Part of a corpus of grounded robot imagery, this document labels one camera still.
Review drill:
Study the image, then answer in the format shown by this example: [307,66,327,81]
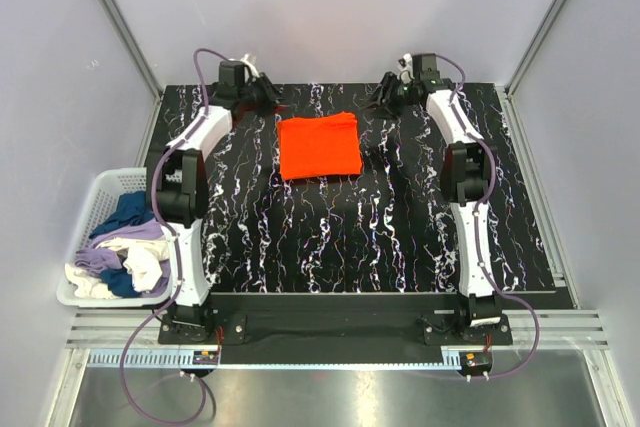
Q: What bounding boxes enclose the orange t shirt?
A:
[277,112,363,181]

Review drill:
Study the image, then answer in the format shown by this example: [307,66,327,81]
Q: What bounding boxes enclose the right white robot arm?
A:
[365,53,498,307]

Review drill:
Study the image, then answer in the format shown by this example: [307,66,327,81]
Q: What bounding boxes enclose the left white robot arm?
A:
[147,54,281,308]

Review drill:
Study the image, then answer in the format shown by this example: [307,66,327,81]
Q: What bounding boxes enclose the black marble pattern mat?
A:
[142,82,557,294]

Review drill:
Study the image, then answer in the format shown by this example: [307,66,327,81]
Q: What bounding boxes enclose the navy blue t shirt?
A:
[89,191,154,239]

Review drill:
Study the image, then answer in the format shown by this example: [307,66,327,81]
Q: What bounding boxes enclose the white plastic laundry basket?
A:
[56,167,171,309]

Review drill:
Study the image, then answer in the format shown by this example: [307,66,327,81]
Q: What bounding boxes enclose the white t shirt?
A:
[64,236,171,301]

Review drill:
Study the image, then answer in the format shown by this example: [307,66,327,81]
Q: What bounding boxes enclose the lavender t shirt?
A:
[73,219,174,298]

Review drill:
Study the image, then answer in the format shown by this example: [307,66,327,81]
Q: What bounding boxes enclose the left orange connector box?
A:
[192,347,221,365]

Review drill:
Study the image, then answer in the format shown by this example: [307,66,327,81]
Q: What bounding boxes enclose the orange connector box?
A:
[192,347,221,365]
[461,351,493,371]

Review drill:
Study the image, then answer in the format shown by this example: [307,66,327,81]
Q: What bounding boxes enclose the right orange connector box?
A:
[461,351,493,371]

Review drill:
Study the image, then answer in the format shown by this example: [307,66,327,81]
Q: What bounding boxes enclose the right aluminium frame post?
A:
[503,0,601,97]

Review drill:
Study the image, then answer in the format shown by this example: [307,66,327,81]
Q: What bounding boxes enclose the aluminium frame post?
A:
[503,0,601,97]
[69,0,165,98]

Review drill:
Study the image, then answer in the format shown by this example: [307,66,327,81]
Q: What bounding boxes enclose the left aluminium frame post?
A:
[69,0,165,98]

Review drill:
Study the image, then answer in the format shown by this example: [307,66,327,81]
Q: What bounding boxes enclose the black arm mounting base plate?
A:
[154,293,513,347]

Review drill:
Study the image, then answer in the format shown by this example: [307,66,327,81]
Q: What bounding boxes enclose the white slotted cable duct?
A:
[88,348,461,371]

